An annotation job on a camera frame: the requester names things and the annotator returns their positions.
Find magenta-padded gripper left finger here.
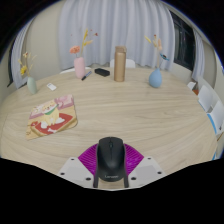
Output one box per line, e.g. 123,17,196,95
57,143,101,189

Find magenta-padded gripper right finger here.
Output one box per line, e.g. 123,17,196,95
123,143,167,189

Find black computer mouse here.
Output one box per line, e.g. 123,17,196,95
92,136,130,189

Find cartoon print mouse pad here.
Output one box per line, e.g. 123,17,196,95
25,94,79,141

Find small white remote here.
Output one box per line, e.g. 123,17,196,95
46,82,58,92

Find blue vase with dried flowers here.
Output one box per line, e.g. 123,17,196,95
143,33,171,89

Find group of white-blue chairs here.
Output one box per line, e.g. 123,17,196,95
187,80,224,161

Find green vase with yellow flowers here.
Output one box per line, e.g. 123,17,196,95
17,51,39,95

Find dark marker pen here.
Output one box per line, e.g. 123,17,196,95
81,70,93,81

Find white chair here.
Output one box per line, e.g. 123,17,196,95
109,58,137,69
59,66,93,74

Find small black box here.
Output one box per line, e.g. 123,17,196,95
94,67,111,78

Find pink vase with orange flowers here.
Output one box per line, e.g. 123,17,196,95
68,28,99,80

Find tan metal drink bottle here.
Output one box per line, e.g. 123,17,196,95
113,45,128,83

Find dark window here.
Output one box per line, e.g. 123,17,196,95
6,49,14,88
169,11,196,72

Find narrow white curtain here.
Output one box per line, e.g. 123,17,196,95
10,18,34,89
191,28,206,83

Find wide white curtain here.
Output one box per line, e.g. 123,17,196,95
58,0,176,71

